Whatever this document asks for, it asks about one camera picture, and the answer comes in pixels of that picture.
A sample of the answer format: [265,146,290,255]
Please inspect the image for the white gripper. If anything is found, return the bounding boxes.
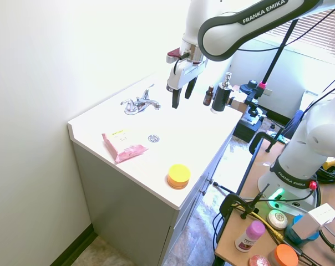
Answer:
[167,43,208,109]

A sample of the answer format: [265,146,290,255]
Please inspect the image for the small amber dropper bottle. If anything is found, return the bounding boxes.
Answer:
[202,85,215,106]

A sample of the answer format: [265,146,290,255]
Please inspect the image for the black soap pump dispenser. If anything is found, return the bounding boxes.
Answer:
[210,71,233,115]

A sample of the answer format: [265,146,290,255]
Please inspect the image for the brown cardboard piece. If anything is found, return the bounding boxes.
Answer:
[227,84,248,112]

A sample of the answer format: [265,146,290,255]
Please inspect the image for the pink wipes packet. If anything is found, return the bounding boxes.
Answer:
[101,128,149,165]

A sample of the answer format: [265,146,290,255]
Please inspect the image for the yellow lid orange jar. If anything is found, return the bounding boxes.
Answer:
[166,163,191,191]

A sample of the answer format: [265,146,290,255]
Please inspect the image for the black C-clamp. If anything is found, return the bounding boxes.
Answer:
[219,193,250,222]
[249,131,277,155]

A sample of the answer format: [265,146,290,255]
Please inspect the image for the grey vanity cabinet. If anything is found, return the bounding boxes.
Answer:
[72,110,242,266]

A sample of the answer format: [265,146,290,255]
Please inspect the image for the black mini tripod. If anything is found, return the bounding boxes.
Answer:
[240,183,270,220]

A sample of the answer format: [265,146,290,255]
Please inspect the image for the window blinds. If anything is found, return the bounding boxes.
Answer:
[263,0,335,53]

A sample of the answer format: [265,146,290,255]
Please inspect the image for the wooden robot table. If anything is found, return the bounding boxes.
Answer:
[214,135,335,266]

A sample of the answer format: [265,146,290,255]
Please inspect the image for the pink cap deodorant stick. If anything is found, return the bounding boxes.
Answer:
[234,220,266,252]

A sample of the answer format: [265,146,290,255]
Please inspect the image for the white cardboard box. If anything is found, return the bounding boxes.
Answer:
[291,202,335,239]

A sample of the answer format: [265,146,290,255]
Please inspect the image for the pink round soap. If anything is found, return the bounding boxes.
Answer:
[247,254,271,266]

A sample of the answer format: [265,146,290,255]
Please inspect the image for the blue cup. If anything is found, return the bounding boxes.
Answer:
[284,215,320,248]

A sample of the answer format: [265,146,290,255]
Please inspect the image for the dark red wrist camera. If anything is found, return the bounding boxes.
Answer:
[165,47,182,64]

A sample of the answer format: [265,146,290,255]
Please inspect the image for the chrome two-handle faucet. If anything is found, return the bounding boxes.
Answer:
[120,84,161,116]

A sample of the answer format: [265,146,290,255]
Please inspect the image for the black clamp mount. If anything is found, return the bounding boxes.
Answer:
[239,79,268,122]

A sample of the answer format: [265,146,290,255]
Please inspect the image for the black camera stand pole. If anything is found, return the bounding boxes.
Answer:
[260,19,298,87]

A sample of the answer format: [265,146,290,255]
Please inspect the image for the yellow cable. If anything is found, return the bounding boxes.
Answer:
[230,203,285,242]

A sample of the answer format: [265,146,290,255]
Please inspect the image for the black cable bundle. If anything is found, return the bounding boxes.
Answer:
[314,157,335,185]

